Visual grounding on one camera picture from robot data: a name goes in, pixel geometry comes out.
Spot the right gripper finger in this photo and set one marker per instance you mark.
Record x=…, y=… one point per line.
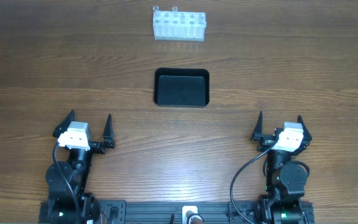
x=306, y=133
x=258, y=129

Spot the clear test tube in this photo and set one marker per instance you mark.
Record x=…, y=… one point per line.
x=156, y=9
x=175, y=9

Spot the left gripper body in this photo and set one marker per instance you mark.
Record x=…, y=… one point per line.
x=96, y=147

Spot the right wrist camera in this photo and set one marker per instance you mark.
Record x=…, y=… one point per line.
x=289, y=137

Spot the mounting rail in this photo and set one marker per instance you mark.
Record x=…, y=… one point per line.
x=154, y=213

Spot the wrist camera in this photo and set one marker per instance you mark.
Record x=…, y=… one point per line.
x=289, y=137
x=75, y=135

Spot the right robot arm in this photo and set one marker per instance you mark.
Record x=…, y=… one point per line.
x=291, y=179

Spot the black tray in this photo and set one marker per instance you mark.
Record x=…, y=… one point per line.
x=182, y=90

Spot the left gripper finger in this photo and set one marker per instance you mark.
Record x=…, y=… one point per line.
x=109, y=133
x=63, y=126

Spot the white test tube rack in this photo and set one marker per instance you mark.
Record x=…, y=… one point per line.
x=179, y=33

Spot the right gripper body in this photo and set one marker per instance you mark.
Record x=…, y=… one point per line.
x=266, y=142

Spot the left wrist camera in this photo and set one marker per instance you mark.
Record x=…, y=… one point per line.
x=75, y=135

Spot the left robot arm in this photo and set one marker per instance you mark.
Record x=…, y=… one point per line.
x=57, y=180

